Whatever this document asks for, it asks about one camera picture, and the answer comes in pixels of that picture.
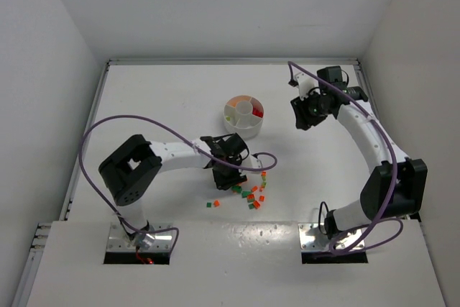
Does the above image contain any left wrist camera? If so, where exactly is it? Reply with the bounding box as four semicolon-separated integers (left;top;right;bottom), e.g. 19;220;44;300
244;155;264;173

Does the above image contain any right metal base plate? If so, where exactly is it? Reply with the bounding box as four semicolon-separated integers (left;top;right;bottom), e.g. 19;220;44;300
298;223;362;254

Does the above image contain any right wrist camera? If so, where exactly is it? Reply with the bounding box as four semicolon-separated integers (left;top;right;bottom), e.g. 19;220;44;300
290;72;318;101

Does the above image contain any metal base plate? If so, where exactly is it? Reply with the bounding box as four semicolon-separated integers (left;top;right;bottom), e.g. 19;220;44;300
106;223;175;252
298;223;362;254

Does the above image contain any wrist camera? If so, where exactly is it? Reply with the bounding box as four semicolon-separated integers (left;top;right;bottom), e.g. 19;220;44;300
244;155;264;173
290;72;318;101

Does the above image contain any white divided round container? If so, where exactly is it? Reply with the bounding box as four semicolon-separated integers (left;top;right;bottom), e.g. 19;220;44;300
223;95;265;139

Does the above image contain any red half-round lego piece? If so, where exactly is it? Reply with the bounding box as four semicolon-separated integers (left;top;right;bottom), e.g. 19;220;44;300
252;107;264;118

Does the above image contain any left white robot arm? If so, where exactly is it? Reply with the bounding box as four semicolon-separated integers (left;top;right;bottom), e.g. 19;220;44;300
98;134;249;239

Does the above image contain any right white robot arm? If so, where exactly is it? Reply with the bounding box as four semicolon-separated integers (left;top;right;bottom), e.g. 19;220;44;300
288;63;428;239

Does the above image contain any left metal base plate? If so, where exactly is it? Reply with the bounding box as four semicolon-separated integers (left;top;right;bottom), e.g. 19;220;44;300
106;223;175;252

